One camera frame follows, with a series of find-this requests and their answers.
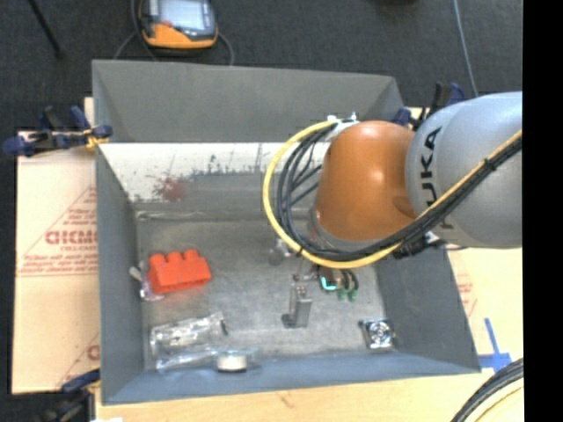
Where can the black cylinder on white bracket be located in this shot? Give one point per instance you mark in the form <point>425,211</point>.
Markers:
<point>277,256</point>

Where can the brown cardboard board, red print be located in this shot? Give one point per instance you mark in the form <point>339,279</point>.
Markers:
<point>53,200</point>

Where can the shiny square metal piece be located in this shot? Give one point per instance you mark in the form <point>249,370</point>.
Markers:
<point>378,334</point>

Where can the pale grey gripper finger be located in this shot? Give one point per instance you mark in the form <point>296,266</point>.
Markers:
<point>304,312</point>
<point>293,301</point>

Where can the clear plastic bottle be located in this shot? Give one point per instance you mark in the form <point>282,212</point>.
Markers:
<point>184,332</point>

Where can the clear purple plastic piece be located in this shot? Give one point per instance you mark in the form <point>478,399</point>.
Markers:
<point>147,295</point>

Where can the clear plastic packet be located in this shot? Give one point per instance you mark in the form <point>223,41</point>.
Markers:
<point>184,361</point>

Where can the white round cap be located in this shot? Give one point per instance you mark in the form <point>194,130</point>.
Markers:
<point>231,362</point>

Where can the grey metal bin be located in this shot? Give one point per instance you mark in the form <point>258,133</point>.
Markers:
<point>246,104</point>

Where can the orange-red toy brick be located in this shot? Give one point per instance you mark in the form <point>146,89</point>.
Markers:
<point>178,273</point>

